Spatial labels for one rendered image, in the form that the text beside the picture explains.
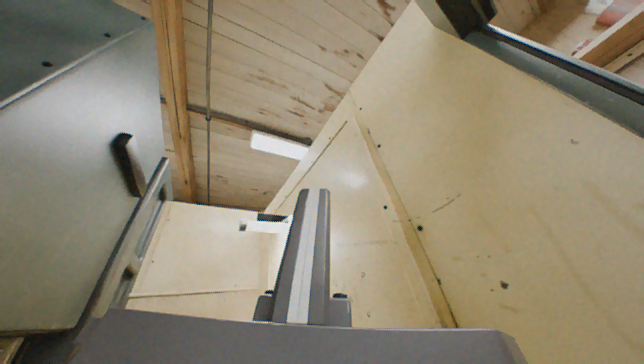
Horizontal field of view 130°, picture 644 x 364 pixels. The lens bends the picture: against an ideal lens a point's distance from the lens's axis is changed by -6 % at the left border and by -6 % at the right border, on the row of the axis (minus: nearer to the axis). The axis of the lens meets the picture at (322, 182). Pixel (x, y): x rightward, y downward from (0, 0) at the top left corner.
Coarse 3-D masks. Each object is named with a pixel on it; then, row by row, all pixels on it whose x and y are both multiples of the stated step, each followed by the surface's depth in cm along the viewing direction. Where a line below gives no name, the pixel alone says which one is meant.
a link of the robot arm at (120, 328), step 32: (96, 320) 5; (128, 320) 4; (160, 320) 4; (192, 320) 4; (224, 320) 4; (96, 352) 3; (128, 352) 3; (160, 352) 3; (192, 352) 3; (224, 352) 3; (256, 352) 3; (288, 352) 3; (320, 352) 3; (352, 352) 3; (384, 352) 3; (416, 352) 3; (448, 352) 3; (480, 352) 3; (512, 352) 3
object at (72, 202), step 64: (0, 0) 30; (64, 0) 38; (0, 64) 25; (64, 64) 30; (128, 64) 46; (0, 128) 23; (64, 128) 33; (128, 128) 55; (0, 192) 24; (64, 192) 36; (128, 192) 65; (0, 256) 26; (64, 256) 40; (0, 320) 28; (64, 320) 44
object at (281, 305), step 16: (304, 192) 9; (304, 208) 8; (304, 224) 7; (288, 240) 7; (304, 240) 7; (288, 256) 6; (304, 256) 6; (288, 272) 6; (288, 288) 5; (256, 304) 6; (272, 304) 5; (288, 304) 5; (256, 320) 5; (272, 320) 5; (288, 320) 5
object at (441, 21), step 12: (420, 0) 34; (432, 0) 30; (444, 0) 30; (456, 0) 30; (432, 12) 35; (444, 12) 31; (456, 12) 31; (468, 12) 31; (432, 24) 42; (444, 24) 36; (456, 24) 33; (468, 24) 33; (456, 36) 36
